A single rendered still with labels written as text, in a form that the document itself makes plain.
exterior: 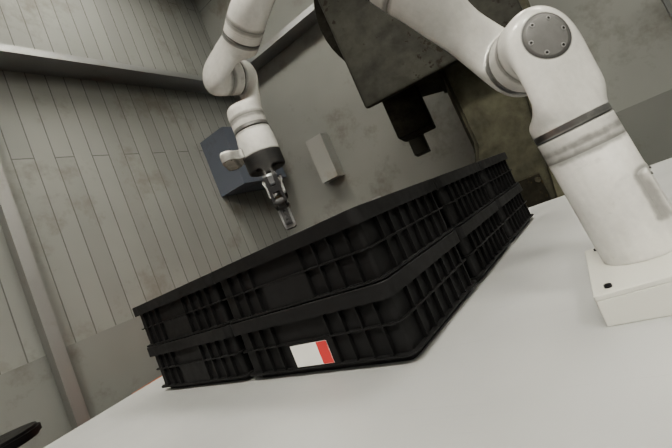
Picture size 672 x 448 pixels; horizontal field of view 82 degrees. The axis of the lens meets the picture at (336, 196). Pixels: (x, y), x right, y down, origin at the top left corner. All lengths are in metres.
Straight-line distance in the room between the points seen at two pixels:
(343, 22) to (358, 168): 2.07
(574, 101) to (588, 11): 3.40
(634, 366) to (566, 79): 0.31
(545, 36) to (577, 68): 0.05
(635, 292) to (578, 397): 0.15
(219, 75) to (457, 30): 0.43
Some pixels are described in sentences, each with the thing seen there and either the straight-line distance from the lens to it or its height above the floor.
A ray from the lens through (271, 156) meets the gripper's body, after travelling 0.74.
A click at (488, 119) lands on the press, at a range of 2.63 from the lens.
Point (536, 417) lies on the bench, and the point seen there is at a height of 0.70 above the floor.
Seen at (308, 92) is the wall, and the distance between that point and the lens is 4.63.
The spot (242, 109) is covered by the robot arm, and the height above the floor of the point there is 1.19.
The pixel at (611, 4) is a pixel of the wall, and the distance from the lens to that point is 3.95.
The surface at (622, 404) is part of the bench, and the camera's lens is 0.40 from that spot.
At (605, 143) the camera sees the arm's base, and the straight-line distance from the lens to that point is 0.55.
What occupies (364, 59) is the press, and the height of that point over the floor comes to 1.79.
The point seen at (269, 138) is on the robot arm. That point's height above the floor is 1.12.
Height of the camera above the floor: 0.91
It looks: 5 degrees up
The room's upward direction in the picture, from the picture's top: 23 degrees counter-clockwise
